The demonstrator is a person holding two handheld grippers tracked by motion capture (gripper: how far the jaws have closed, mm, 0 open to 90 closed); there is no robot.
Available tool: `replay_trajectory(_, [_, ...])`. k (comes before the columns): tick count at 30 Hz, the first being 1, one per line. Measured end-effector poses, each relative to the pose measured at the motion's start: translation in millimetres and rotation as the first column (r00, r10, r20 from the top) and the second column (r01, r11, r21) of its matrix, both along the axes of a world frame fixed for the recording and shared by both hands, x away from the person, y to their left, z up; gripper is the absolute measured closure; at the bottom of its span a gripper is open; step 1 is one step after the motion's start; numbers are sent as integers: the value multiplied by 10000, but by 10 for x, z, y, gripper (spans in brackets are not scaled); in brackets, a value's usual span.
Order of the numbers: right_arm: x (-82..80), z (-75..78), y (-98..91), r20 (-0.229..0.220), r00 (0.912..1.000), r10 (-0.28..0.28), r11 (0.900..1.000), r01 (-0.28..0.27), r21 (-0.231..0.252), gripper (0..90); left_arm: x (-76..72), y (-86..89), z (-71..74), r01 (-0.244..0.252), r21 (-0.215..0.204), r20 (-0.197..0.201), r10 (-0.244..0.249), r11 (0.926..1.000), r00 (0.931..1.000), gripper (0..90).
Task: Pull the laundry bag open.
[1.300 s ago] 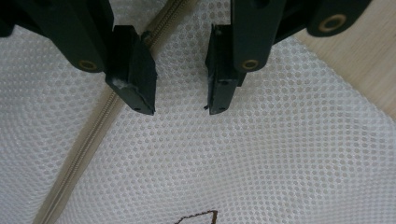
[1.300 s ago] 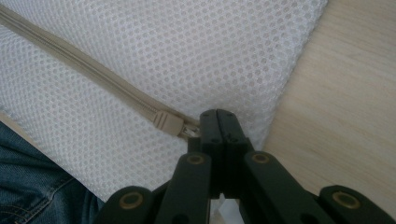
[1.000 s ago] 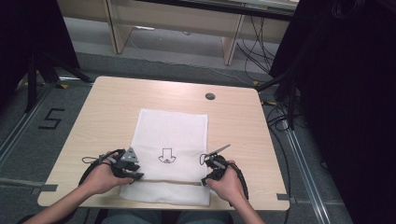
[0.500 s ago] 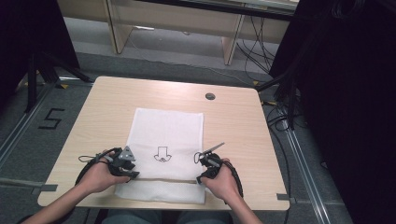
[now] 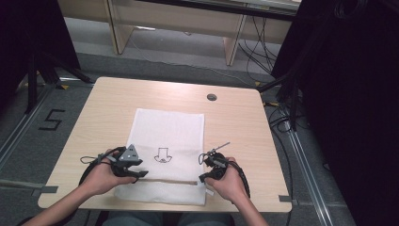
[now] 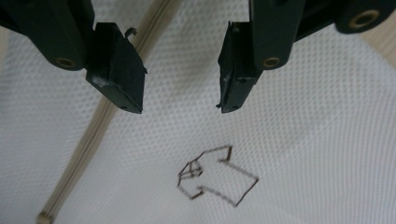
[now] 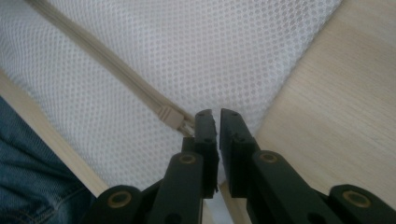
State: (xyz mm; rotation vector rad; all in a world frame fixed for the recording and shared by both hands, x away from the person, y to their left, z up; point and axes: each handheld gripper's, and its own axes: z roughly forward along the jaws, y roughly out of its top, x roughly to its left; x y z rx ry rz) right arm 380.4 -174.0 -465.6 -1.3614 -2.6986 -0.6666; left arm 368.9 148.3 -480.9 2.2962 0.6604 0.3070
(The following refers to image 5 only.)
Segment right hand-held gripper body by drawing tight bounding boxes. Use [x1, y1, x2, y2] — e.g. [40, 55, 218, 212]
[202, 141, 231, 180]

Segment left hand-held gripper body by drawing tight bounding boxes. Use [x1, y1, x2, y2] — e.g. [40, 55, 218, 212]
[107, 143, 144, 178]

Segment white towel with arrow print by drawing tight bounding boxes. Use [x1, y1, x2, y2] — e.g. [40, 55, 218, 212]
[114, 107, 207, 207]

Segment person's right hand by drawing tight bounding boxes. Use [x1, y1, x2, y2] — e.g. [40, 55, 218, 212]
[205, 156, 249, 205]

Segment person's left hand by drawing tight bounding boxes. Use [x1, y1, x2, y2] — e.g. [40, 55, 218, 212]
[82, 150, 139, 198]

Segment person's legs in jeans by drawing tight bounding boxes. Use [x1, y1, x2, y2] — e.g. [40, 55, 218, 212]
[102, 211, 235, 226]

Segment black metal stand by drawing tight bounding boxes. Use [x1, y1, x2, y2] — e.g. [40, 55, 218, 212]
[24, 51, 95, 115]
[257, 62, 303, 132]

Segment light wooden desk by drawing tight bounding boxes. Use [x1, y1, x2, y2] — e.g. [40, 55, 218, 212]
[57, 0, 303, 67]

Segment black curtain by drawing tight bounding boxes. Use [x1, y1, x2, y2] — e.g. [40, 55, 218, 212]
[270, 0, 399, 226]
[0, 0, 81, 109]

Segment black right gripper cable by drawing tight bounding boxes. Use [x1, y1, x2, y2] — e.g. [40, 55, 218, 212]
[230, 159, 252, 200]

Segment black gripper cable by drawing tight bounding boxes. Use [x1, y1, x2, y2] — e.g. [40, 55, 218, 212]
[230, 159, 252, 200]
[78, 146, 127, 186]

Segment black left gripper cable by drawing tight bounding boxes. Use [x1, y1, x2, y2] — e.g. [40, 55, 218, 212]
[78, 146, 127, 186]

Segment black floor cables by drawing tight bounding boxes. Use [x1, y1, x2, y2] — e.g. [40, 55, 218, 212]
[265, 102, 297, 226]

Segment metal floor rail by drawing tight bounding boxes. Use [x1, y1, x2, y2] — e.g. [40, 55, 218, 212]
[0, 84, 55, 172]
[281, 106, 334, 226]

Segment bundle of black cables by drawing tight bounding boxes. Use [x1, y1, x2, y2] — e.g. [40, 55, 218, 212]
[237, 15, 280, 83]

